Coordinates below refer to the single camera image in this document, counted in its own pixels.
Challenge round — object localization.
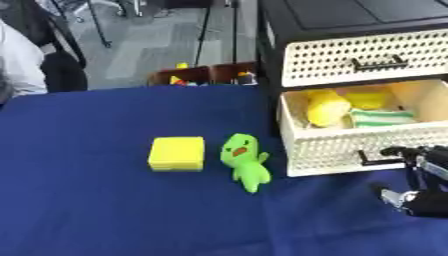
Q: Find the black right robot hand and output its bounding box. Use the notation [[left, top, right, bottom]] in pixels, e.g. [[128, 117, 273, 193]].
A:
[[369, 144, 448, 219]]

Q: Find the pale open drawer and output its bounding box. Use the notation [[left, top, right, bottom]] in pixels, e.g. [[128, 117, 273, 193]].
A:
[[276, 78, 448, 178]]

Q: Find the pale closed drawer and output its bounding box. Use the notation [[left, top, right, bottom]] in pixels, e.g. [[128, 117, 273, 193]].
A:
[[280, 28, 448, 88]]

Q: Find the green white striped cloth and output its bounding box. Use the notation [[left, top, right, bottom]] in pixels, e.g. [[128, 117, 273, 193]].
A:
[[348, 108, 419, 129]]

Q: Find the yellow sponge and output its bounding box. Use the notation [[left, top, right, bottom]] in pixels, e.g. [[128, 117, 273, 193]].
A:
[[343, 91, 392, 111]]

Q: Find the yellow soft toy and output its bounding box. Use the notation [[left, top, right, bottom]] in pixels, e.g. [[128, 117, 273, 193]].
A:
[[304, 89, 354, 129]]

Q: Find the green soft toy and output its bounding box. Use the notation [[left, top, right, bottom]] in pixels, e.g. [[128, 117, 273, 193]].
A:
[[218, 132, 273, 194]]

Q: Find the black cabinet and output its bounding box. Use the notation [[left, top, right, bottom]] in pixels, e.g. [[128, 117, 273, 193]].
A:
[[255, 0, 448, 137]]

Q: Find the yellow square sponge block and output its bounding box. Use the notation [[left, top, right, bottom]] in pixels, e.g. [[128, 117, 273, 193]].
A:
[[147, 135, 207, 173]]

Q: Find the black tripod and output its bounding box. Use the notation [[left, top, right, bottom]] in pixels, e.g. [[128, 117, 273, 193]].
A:
[[192, 0, 242, 68]]

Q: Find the person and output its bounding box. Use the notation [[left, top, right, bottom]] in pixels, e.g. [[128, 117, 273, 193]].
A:
[[0, 19, 49, 101]]

